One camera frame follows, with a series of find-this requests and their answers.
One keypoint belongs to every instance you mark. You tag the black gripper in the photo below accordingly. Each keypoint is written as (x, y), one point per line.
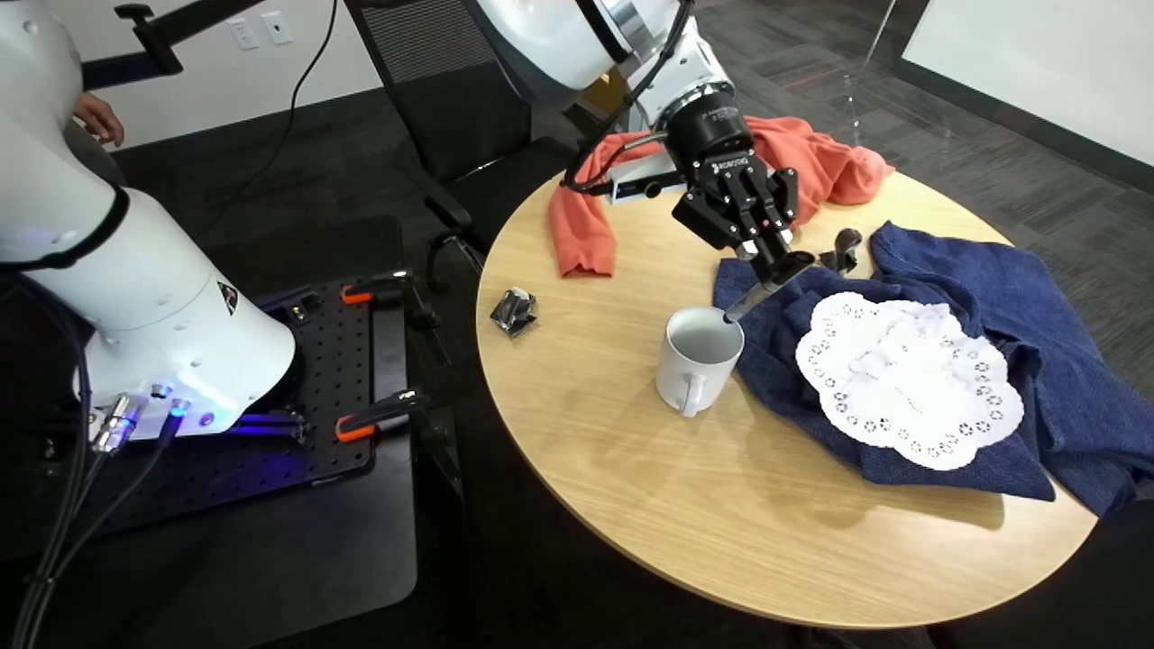
(730, 196)

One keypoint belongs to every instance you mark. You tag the white ceramic mug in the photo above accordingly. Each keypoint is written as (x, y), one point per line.
(698, 359)

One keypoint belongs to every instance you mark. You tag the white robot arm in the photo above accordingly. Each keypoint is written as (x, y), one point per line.
(683, 96)

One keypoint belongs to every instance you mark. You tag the small black binder clip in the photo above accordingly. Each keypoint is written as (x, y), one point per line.
(846, 250)

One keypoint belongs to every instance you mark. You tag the orange red sweater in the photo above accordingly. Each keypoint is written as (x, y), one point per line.
(815, 163)

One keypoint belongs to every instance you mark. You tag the white paper doily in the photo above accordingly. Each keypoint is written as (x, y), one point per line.
(911, 381)

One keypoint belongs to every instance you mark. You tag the round wooden table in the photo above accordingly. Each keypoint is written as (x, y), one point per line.
(735, 506)

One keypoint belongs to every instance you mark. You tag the black office chair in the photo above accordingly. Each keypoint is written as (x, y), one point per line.
(471, 128)

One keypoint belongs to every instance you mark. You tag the navy blue cloth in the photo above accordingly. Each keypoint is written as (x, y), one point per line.
(1084, 430)

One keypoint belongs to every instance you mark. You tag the orange black clamp right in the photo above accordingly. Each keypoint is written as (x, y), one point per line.
(380, 288)

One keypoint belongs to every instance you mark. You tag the orange black clamp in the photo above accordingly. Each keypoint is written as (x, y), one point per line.
(380, 288)
(380, 416)

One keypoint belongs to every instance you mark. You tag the orange black clamp left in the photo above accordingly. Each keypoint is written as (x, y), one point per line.
(380, 416)

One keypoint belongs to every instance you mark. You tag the black perforated mounting board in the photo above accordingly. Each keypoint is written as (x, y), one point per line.
(347, 359)

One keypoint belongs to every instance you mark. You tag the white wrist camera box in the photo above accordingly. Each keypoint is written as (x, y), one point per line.
(643, 180)

